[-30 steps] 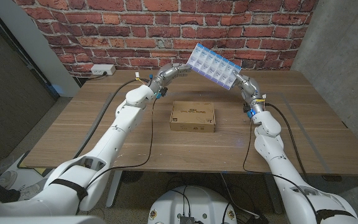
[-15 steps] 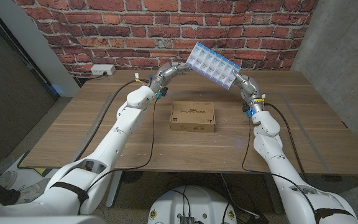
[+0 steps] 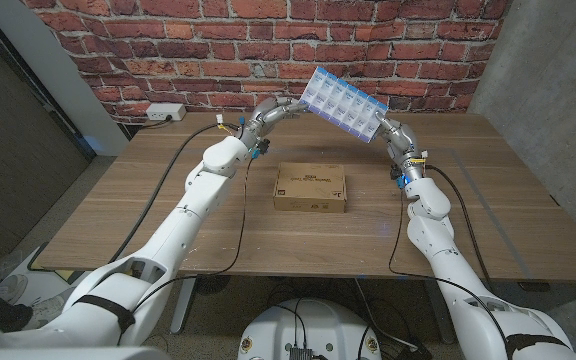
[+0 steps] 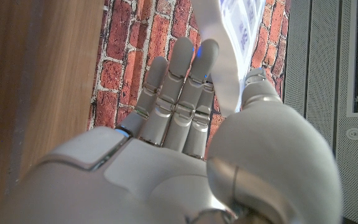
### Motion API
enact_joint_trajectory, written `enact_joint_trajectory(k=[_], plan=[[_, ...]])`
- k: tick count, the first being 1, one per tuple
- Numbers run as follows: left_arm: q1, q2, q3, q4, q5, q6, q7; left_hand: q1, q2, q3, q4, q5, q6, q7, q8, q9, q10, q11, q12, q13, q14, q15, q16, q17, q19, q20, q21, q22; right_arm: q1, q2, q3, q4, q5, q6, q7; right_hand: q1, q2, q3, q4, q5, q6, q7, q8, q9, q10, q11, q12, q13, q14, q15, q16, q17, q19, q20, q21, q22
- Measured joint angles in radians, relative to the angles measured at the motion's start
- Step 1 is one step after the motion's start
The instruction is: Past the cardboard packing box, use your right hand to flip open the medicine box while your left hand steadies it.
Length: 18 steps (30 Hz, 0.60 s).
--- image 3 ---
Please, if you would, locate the black floor power adapter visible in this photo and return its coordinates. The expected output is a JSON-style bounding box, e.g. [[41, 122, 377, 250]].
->
[[392, 339, 434, 360]]

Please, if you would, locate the grey sneaker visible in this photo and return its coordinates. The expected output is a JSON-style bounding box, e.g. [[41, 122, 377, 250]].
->
[[22, 294, 69, 329], [0, 273, 29, 304]]

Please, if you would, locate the white power strip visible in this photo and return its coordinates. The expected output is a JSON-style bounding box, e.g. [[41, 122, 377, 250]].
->
[[145, 102, 188, 122]]

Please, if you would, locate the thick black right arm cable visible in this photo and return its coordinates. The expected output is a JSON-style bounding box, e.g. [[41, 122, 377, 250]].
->
[[423, 163, 497, 296]]

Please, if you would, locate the black power strip cord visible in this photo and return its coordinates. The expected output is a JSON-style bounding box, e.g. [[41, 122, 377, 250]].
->
[[137, 114, 174, 130]]

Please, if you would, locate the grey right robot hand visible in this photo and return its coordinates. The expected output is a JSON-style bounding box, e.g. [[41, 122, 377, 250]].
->
[[375, 112, 427, 174]]

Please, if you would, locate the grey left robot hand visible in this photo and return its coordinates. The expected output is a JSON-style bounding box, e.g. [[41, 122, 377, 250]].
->
[[240, 97, 310, 146]]

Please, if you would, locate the brown cardboard packing box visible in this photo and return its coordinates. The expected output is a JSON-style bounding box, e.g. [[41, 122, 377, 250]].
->
[[272, 161, 348, 214]]

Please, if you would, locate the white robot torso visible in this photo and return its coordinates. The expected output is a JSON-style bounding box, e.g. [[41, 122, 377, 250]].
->
[[236, 298, 383, 360]]

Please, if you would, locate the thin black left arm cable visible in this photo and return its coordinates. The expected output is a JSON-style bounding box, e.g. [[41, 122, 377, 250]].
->
[[130, 154, 257, 316]]

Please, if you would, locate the white blue pill organizer box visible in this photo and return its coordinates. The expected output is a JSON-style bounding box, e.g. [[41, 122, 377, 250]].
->
[[300, 66, 390, 145]]

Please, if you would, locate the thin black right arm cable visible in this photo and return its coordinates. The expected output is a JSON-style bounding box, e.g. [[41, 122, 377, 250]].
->
[[387, 187, 512, 351]]

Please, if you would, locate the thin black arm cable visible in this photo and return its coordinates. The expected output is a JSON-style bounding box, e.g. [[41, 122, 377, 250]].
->
[[130, 154, 257, 316], [387, 187, 512, 351]]

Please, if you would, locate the red brick printed backdrop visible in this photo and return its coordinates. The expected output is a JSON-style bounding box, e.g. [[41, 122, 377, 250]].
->
[[20, 0, 512, 125]]

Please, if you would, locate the grey metal table leg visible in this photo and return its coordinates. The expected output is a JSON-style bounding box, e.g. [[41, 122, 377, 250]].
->
[[170, 275, 199, 335], [425, 279, 453, 345]]

